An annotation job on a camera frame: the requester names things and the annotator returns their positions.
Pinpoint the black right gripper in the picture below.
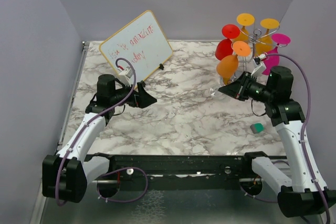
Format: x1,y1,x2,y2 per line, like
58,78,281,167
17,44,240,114
219,70,275,103

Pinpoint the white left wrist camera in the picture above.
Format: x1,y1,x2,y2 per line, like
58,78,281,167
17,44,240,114
118,67,134,86

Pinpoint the yellow framed whiteboard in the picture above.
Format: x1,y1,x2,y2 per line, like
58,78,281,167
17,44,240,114
99,10,173,82

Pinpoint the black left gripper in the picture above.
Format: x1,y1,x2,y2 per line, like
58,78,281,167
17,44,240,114
111,80,157,108

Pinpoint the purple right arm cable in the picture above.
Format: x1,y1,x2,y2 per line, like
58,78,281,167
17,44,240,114
265,52,332,224

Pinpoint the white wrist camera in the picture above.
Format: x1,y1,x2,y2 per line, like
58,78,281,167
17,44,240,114
251,54,267,78
118,67,134,86

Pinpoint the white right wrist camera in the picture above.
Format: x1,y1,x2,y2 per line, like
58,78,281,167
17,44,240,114
251,54,267,78

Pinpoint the yellow wine glass rear right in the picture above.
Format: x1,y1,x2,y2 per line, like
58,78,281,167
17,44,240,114
256,18,280,55

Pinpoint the magenta plastic wine glass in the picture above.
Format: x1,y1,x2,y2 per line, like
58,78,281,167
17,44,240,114
261,33,291,76

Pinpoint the green grey eraser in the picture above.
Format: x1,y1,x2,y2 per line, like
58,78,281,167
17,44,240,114
250,123,264,134

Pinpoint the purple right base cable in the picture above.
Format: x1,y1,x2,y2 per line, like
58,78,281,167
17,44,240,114
239,182,281,204

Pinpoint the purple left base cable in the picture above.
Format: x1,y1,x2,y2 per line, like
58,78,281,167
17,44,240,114
96,167,149,204

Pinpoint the orange plastic wine glass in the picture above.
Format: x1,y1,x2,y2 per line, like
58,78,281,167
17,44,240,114
216,41,251,78

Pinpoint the chrome wine glass rack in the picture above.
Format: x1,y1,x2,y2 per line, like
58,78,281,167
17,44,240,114
232,26,291,78

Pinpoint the yellow wine glass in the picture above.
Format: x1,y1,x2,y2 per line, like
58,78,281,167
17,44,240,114
235,13,255,41
256,18,280,55

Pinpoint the black front mounting rail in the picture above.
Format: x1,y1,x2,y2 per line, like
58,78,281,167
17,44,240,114
97,152,266,191

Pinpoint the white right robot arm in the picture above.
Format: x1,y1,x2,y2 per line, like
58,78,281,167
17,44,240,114
218,66,335,218

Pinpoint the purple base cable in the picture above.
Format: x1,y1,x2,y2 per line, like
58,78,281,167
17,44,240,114
96,167,149,204
239,182,281,204

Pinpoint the yellow wine glass rear left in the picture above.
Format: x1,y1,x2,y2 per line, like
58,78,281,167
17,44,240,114
235,13,255,41

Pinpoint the red plastic wine glass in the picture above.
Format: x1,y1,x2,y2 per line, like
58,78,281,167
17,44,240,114
215,24,240,61

